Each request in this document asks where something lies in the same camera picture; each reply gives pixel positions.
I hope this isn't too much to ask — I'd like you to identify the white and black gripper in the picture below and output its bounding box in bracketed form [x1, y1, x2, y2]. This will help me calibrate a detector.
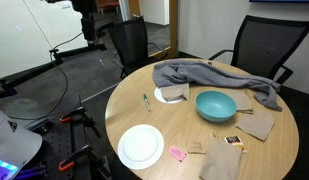
[71, 0, 97, 45]

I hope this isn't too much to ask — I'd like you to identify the teal plastic bowl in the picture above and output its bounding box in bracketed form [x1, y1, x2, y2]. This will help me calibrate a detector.
[195, 90, 237, 123]

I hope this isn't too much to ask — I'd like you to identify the gray robot base with lights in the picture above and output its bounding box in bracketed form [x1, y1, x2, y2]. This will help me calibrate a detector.
[0, 105, 44, 180]

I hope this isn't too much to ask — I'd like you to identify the marker with green cap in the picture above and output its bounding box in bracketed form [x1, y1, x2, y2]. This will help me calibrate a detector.
[142, 93, 152, 113]

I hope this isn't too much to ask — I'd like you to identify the red background chair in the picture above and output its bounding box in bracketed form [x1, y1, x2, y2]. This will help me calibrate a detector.
[96, 0, 121, 15]

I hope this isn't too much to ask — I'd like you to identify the black mesh office chair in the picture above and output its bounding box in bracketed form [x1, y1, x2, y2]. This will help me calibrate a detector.
[95, 14, 169, 80]
[208, 14, 309, 86]

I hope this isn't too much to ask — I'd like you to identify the small white plate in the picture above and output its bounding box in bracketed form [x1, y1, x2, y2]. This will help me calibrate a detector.
[153, 85, 186, 105]

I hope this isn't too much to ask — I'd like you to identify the folded brown paper napkin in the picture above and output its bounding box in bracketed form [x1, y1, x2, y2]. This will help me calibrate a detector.
[160, 83, 191, 102]

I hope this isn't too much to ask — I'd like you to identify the black perforated mounting board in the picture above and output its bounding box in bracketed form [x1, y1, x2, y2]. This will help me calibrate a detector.
[25, 94, 112, 180]

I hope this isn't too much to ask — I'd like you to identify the gray cloth towel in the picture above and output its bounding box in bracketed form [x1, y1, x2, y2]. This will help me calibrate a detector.
[151, 59, 284, 113]

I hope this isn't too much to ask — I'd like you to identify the large white plate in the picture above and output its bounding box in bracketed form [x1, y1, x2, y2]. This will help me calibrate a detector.
[117, 124, 165, 171]

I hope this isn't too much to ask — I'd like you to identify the pink eraser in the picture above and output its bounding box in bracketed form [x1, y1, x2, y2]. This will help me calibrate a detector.
[168, 144, 188, 163]

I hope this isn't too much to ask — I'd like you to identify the black and orange packet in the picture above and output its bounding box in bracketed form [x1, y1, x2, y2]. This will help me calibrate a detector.
[224, 135, 247, 154]

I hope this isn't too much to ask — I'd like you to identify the black camera stand boom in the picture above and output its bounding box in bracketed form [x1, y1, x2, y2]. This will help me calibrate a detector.
[48, 42, 108, 65]

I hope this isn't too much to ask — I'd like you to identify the white wall label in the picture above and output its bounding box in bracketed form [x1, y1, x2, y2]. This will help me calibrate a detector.
[60, 1, 73, 10]

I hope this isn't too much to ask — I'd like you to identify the thin black cable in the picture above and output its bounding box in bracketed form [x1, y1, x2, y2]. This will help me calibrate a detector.
[7, 31, 85, 121]

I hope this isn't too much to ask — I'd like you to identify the wooden door frame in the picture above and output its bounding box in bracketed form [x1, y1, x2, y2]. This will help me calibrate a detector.
[128, 0, 179, 60]

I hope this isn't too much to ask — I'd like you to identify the black clamp with orange handle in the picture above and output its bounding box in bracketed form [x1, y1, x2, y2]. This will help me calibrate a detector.
[58, 144, 110, 180]
[59, 105, 102, 139]

